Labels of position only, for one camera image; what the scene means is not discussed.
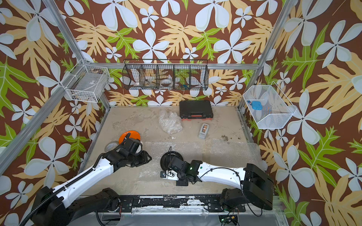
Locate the black plate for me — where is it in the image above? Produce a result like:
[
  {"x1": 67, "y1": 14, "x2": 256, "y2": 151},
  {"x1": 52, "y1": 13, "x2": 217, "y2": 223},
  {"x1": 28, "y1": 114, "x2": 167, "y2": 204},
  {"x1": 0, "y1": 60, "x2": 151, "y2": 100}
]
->
[{"x1": 160, "y1": 151, "x2": 183, "y2": 171}]

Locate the clear bubble wrap sheet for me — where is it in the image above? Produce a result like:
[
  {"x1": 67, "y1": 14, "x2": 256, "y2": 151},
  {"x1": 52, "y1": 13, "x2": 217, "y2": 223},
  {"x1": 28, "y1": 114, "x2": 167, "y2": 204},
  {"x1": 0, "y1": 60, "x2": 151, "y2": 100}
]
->
[{"x1": 159, "y1": 110, "x2": 183, "y2": 135}]

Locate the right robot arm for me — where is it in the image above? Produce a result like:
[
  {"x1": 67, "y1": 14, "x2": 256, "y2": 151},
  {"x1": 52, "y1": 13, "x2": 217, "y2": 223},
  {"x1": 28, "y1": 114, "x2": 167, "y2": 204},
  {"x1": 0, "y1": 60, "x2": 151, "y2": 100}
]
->
[{"x1": 160, "y1": 154, "x2": 274, "y2": 211}]

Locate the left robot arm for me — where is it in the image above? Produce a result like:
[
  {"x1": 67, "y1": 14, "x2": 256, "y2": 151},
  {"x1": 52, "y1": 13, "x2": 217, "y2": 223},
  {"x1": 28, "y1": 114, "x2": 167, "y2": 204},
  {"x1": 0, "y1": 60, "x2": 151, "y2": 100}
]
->
[{"x1": 20, "y1": 137, "x2": 152, "y2": 226}]

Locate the orange plate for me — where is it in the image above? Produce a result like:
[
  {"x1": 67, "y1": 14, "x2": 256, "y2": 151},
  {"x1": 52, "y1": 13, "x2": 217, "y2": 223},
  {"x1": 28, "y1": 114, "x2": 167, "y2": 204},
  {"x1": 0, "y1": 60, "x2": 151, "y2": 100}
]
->
[{"x1": 118, "y1": 131, "x2": 141, "y2": 144}]

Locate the white tape dispenser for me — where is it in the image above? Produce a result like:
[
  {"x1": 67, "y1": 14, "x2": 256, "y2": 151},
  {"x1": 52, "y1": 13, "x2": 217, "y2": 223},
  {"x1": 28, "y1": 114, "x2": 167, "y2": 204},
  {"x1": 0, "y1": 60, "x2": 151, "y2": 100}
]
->
[{"x1": 198, "y1": 123, "x2": 209, "y2": 139}]

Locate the black plastic case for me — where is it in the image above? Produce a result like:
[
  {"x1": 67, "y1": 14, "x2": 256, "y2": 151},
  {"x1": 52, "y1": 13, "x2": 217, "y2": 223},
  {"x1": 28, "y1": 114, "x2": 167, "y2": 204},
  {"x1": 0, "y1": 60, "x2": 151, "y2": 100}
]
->
[{"x1": 179, "y1": 100, "x2": 214, "y2": 120}]

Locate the blue object in basket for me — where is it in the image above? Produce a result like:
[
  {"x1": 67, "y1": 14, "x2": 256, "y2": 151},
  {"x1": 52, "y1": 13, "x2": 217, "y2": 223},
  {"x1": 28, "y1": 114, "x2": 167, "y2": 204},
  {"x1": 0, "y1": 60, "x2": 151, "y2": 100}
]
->
[{"x1": 251, "y1": 101, "x2": 263, "y2": 111}]

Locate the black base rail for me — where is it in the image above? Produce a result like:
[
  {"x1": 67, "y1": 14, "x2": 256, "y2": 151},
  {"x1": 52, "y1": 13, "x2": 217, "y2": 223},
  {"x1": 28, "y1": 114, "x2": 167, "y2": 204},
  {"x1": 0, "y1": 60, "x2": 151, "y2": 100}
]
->
[{"x1": 108, "y1": 194, "x2": 246, "y2": 214}]

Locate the white wire basket left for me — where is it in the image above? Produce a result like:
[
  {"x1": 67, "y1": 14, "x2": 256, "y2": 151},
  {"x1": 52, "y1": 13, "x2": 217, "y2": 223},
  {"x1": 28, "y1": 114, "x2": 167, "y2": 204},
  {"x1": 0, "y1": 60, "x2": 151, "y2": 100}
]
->
[{"x1": 62, "y1": 60, "x2": 110, "y2": 103}]

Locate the white wire basket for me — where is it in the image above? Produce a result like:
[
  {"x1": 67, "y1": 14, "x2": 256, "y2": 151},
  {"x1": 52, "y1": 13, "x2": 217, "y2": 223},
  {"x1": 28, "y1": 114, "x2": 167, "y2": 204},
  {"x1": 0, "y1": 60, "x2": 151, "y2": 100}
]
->
[
  {"x1": 62, "y1": 60, "x2": 110, "y2": 103},
  {"x1": 243, "y1": 82, "x2": 297, "y2": 130}
]

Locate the black wire basket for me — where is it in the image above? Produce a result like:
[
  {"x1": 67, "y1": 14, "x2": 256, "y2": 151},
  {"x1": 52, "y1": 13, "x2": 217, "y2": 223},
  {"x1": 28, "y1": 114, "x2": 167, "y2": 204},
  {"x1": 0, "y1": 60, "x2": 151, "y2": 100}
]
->
[{"x1": 121, "y1": 59, "x2": 209, "y2": 90}]

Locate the white wire basket right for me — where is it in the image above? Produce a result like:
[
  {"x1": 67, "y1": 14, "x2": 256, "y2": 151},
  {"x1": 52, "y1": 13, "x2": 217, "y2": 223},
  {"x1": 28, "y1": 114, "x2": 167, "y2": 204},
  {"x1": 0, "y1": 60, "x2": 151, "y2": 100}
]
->
[{"x1": 243, "y1": 82, "x2": 297, "y2": 130}]

